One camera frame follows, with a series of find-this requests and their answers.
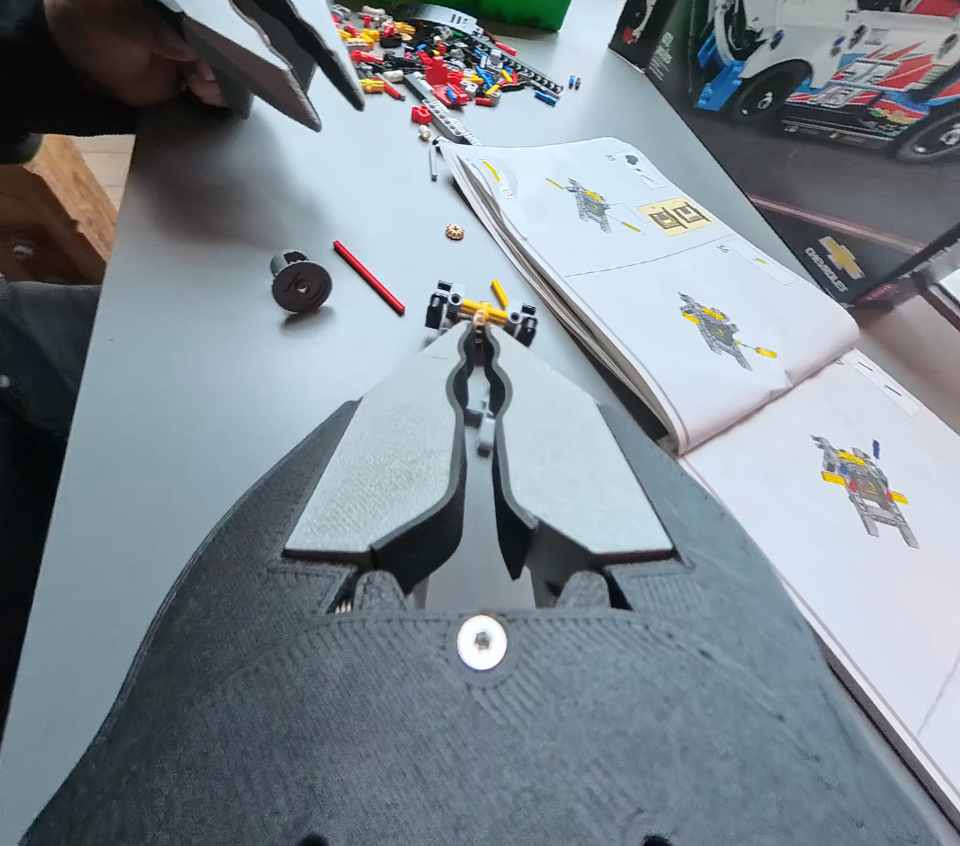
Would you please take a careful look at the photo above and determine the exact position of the person's left hand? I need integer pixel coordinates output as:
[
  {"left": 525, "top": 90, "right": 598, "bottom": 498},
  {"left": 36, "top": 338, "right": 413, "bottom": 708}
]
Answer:
[{"left": 43, "top": 0, "right": 226, "bottom": 109}]

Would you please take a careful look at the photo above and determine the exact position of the lego instruction booklet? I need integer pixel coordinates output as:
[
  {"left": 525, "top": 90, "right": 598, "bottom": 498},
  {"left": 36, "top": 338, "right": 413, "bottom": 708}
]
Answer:
[{"left": 437, "top": 137, "right": 960, "bottom": 828}]

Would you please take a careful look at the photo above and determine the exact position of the grey lego frame assembly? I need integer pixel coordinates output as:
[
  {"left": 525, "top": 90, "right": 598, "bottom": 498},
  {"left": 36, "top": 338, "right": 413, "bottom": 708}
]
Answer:
[{"left": 425, "top": 278, "right": 540, "bottom": 458}]

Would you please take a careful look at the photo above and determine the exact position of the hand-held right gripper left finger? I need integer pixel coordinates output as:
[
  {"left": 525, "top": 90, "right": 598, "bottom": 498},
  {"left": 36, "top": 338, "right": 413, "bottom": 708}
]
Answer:
[{"left": 283, "top": 324, "right": 474, "bottom": 599}]

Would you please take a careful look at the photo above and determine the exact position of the person's left forearm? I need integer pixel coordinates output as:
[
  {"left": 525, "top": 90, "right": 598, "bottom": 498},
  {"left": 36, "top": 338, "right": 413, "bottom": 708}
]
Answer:
[{"left": 0, "top": 0, "right": 141, "bottom": 166}]

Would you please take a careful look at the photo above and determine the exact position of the red lego axle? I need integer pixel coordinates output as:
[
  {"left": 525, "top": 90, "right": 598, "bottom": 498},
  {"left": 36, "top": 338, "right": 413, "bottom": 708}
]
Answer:
[{"left": 333, "top": 240, "right": 407, "bottom": 316}]

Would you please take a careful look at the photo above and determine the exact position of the dark grey lego differential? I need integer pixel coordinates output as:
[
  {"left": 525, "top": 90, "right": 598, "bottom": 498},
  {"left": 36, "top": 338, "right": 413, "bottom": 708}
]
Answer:
[{"left": 270, "top": 249, "right": 333, "bottom": 316}]

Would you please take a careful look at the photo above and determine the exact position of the lego set box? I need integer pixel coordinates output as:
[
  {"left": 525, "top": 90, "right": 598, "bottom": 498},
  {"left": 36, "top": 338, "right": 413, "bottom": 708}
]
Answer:
[{"left": 609, "top": 0, "right": 960, "bottom": 308}]

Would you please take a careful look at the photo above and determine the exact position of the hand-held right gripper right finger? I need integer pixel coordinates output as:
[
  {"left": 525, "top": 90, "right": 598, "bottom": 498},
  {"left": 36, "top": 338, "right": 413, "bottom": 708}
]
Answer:
[{"left": 483, "top": 328, "right": 676, "bottom": 607}]

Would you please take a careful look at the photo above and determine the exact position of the pile of lego pieces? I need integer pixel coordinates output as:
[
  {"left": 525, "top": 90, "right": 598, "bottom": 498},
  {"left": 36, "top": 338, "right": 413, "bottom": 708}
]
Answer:
[{"left": 332, "top": 2, "right": 582, "bottom": 145}]

